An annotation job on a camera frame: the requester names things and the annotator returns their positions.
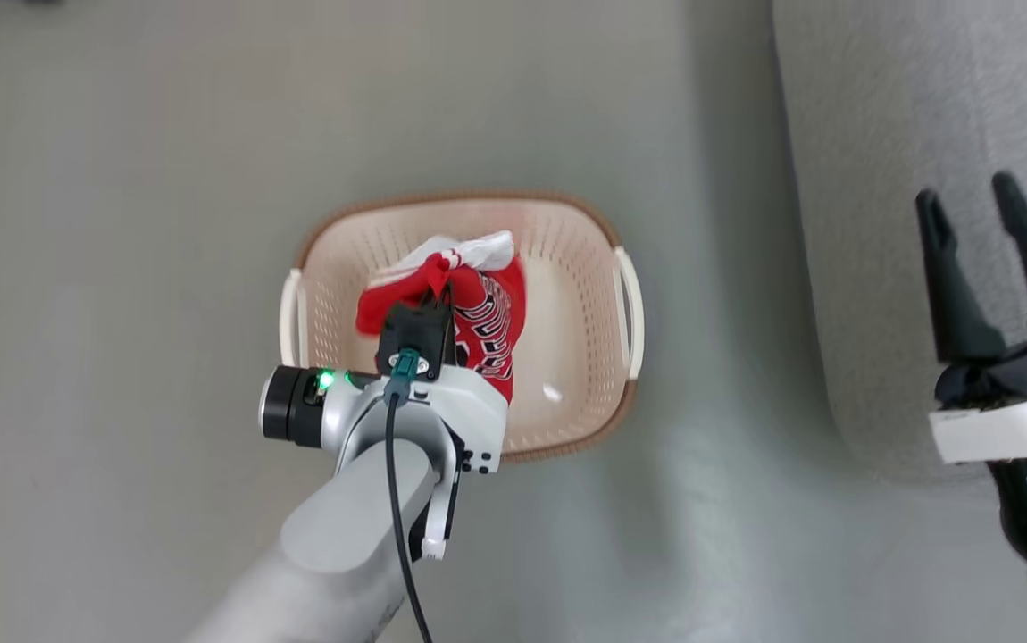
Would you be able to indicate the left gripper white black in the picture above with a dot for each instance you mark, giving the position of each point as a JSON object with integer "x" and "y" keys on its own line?
{"x": 420, "y": 330}

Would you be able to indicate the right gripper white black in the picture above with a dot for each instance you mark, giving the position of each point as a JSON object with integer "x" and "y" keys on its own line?
{"x": 1014, "y": 429}

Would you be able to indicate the red and white jersey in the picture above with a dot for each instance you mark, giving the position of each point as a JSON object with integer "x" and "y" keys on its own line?
{"x": 496, "y": 313}

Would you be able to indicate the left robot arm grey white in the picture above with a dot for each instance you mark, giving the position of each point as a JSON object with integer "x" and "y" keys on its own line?
{"x": 344, "y": 536}

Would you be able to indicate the grey fabric sofa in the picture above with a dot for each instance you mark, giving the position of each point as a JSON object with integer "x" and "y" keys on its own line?
{"x": 880, "y": 179}

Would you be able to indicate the white laundry basket brown rim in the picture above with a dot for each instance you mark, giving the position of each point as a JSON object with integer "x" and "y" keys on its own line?
{"x": 567, "y": 313}

